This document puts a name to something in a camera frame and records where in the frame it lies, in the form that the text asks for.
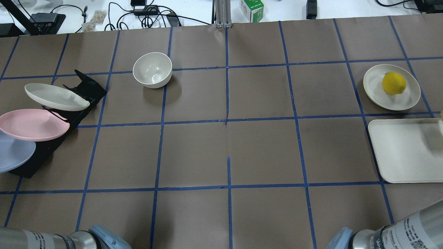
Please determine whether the blue plate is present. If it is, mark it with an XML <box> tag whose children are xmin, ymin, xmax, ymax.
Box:
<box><xmin>0</xmin><ymin>132</ymin><xmax>36</xmax><ymax>173</ymax></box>

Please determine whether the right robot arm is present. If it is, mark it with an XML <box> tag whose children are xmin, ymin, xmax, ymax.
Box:
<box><xmin>326</xmin><ymin>200</ymin><xmax>443</xmax><ymax>249</ymax></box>

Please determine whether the aluminium frame post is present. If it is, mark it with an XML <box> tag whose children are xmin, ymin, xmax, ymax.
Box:
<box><xmin>212</xmin><ymin>0</ymin><xmax>232</xmax><ymax>28</ymax></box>

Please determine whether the yellow lemon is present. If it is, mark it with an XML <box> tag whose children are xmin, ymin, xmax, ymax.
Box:
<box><xmin>382</xmin><ymin>72</ymin><xmax>407</xmax><ymax>95</ymax></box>

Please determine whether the black plate rack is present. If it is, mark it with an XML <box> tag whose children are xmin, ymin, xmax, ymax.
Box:
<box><xmin>8</xmin><ymin>70</ymin><xmax>107</xmax><ymax>178</ymax></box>

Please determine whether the green white box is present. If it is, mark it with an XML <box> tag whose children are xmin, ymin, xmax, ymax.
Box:
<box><xmin>239</xmin><ymin>0</ymin><xmax>264</xmax><ymax>22</ymax></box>

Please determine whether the cream tray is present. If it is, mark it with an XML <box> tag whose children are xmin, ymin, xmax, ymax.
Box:
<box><xmin>368</xmin><ymin>118</ymin><xmax>443</xmax><ymax>183</ymax></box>

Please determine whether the pink plate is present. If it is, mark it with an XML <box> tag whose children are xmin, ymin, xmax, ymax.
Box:
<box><xmin>0</xmin><ymin>109</ymin><xmax>71</xmax><ymax>142</ymax></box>

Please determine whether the white plate with lemon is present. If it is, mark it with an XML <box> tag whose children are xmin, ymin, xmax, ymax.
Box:
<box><xmin>363</xmin><ymin>64</ymin><xmax>421</xmax><ymax>111</ymax></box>

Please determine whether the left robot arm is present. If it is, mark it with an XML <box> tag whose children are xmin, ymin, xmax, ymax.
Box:
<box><xmin>0</xmin><ymin>224</ymin><xmax>131</xmax><ymax>249</ymax></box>

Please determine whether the cream plate in rack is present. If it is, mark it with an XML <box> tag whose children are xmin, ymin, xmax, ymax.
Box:
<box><xmin>24</xmin><ymin>83</ymin><xmax>90</xmax><ymax>111</ymax></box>

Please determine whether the cream bowl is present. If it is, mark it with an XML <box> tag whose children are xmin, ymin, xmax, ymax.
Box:
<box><xmin>132</xmin><ymin>52</ymin><xmax>173</xmax><ymax>89</ymax></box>

